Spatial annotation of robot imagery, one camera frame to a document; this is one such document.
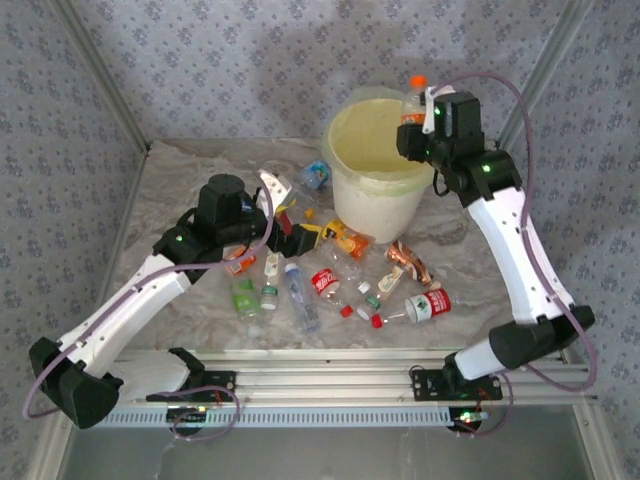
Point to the beige red label bottle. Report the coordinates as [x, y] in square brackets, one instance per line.
[286, 225]

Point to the blue label white cap bottle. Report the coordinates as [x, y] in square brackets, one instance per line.
[246, 203]

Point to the orange cap orange label bottle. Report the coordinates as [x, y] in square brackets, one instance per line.
[412, 107]

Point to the small cream label bottle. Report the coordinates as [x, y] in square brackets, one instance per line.
[271, 267]

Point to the red label red cap bottle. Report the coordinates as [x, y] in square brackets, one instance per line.
[325, 282]

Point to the clear crushed plastic bottle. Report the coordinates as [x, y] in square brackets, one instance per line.
[345, 262]

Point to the yellow orange juice bottle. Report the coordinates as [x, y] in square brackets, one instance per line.
[350, 245]

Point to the tall clear blue cap bottle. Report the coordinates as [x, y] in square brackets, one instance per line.
[300, 300]

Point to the small green label bottle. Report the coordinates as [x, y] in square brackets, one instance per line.
[269, 298]
[372, 301]

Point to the bright green label bottle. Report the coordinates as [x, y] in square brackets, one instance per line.
[245, 300]

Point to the beige brown label bottle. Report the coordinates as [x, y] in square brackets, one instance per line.
[389, 282]

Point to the copper foil wrapper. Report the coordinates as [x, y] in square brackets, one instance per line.
[410, 262]

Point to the red white label water bottle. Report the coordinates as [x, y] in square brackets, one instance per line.
[430, 305]

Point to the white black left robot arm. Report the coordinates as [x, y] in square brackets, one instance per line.
[130, 300]

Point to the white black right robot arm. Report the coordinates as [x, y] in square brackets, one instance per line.
[515, 250]

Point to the white ribbed plastic bin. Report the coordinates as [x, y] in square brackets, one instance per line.
[375, 210]

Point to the colourful blue label clear bottle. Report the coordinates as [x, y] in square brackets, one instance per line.
[316, 172]

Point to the small black controller board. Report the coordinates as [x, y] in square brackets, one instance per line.
[190, 415]
[465, 417]

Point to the aluminium table side rail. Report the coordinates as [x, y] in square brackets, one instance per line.
[129, 200]

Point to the aluminium frame post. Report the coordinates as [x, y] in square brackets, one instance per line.
[545, 70]
[104, 70]

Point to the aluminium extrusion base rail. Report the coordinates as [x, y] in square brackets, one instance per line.
[325, 380]

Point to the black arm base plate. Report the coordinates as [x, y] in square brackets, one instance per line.
[220, 382]
[425, 385]

